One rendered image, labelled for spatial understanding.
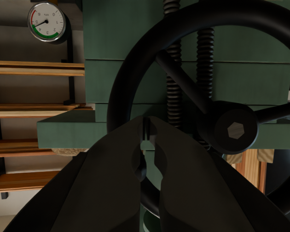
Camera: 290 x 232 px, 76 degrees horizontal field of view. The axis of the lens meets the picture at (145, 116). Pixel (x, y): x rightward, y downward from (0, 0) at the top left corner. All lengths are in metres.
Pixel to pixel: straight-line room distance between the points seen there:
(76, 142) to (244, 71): 0.39
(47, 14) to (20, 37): 2.77
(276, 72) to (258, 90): 0.05
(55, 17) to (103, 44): 0.10
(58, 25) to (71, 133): 0.21
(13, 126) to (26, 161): 0.54
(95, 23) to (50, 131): 0.24
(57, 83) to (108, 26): 2.57
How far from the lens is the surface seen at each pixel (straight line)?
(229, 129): 0.22
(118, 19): 0.42
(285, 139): 0.53
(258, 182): 2.22
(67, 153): 0.47
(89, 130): 0.42
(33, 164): 3.29
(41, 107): 2.50
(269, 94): 0.49
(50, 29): 0.38
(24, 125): 3.16
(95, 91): 0.41
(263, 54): 0.48
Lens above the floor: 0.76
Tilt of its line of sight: 9 degrees up
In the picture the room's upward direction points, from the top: 179 degrees counter-clockwise
